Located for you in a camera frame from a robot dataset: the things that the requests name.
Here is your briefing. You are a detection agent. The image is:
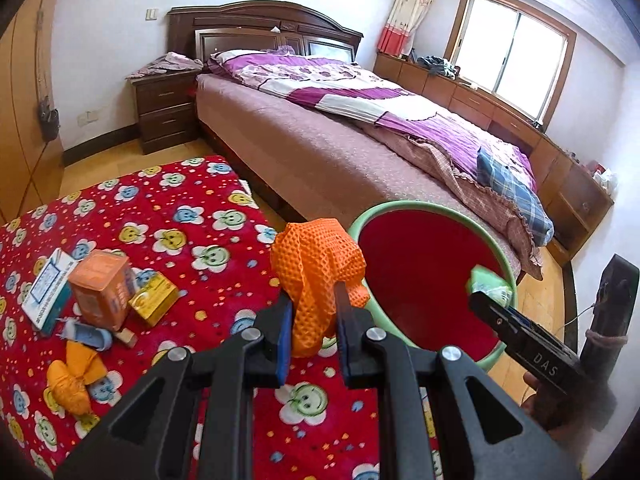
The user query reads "white and teal box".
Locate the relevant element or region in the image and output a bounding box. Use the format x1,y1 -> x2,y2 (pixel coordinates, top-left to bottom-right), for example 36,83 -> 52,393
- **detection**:
21,247 -> 81,336

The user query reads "white and red curtain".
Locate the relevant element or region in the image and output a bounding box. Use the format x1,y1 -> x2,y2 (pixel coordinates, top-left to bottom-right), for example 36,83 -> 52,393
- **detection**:
377,0 -> 445,58

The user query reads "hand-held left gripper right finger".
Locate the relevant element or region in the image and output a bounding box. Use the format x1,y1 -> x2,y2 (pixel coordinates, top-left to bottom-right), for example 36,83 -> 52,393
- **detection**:
334,282 -> 583,480

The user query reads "dark wooden nightstand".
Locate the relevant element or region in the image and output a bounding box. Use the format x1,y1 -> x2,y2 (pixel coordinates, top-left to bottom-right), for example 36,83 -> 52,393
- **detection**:
131,67 -> 201,156

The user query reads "pink ruffled blanket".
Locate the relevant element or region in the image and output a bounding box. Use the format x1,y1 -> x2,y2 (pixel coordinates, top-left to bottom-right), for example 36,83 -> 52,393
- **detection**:
360,120 -> 546,281

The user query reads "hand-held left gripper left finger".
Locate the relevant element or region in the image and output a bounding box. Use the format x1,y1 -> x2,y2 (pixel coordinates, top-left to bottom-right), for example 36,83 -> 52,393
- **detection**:
55,292 -> 296,480

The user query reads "red bucket with green rim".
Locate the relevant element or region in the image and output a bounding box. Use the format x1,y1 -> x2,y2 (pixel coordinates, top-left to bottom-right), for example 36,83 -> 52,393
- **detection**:
347,200 -> 518,373

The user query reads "person's right hand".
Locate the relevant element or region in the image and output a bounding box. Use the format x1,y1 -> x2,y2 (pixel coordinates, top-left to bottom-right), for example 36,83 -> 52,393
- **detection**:
521,374 -> 568,431

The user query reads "blue and white plastic bottle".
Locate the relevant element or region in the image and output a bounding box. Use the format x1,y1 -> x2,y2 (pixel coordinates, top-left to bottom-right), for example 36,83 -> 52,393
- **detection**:
55,317 -> 113,352

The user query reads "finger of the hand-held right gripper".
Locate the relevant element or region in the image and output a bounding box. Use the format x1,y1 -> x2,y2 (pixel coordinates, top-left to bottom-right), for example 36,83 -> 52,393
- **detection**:
510,307 -> 551,341
469,291 -> 531,348

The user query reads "orange cardboard box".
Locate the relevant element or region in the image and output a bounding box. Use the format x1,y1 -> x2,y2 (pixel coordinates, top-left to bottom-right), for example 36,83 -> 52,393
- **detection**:
67,250 -> 137,332

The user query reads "long wooden window cabinet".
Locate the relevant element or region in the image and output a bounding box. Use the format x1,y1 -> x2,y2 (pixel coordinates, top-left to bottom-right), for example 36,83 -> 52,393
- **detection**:
374,51 -> 615,266

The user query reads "small yellow box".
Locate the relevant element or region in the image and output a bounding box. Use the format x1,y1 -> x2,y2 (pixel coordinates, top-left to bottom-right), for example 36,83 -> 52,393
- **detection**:
129,271 -> 181,328

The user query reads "dark wooden bed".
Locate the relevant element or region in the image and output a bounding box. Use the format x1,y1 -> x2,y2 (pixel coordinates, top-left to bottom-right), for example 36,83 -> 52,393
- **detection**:
166,0 -> 556,281

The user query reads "blue plaid pillow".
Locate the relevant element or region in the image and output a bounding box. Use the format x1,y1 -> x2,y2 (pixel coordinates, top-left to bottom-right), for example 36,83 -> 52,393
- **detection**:
476,149 -> 555,245

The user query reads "orange foam net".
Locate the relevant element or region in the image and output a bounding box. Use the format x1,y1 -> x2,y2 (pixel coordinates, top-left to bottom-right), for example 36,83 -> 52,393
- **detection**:
270,217 -> 371,358

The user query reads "black hanging bag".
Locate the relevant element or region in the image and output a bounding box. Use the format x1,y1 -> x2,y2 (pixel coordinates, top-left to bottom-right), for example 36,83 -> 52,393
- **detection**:
39,95 -> 61,142

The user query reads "dark clothes pile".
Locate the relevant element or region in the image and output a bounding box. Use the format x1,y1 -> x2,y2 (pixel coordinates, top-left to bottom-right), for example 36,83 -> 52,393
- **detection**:
417,55 -> 461,80

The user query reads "wooden framed window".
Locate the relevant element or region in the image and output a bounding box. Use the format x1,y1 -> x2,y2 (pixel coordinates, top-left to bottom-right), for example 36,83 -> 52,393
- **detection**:
445,0 -> 577,133

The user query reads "purple and white quilt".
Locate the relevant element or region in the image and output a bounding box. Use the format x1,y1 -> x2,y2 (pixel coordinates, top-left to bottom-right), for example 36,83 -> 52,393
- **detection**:
207,49 -> 538,196

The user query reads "orange bag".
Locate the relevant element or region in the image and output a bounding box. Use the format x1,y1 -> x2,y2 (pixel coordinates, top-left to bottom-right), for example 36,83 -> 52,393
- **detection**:
46,341 -> 101,417

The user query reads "wooden wardrobe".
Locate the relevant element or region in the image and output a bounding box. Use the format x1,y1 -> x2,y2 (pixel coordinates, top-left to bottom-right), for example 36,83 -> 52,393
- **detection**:
0,0 -> 66,226

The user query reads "green packet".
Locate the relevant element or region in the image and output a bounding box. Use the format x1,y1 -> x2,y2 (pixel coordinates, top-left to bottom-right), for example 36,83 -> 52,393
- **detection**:
465,265 -> 516,308

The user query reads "pink clothes pile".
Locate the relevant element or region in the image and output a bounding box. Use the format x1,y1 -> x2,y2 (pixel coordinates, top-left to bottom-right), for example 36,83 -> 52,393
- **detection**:
125,51 -> 203,80

